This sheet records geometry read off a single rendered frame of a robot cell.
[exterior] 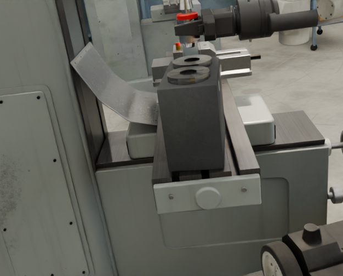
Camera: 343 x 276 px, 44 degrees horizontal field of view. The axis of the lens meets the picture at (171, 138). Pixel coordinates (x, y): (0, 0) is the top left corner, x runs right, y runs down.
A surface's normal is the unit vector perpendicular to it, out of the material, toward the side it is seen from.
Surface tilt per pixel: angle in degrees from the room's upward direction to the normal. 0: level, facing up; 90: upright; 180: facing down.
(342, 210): 0
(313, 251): 45
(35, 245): 89
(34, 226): 89
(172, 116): 90
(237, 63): 90
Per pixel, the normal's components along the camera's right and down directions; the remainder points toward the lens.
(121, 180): -0.01, 0.41
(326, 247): 0.07, -0.38
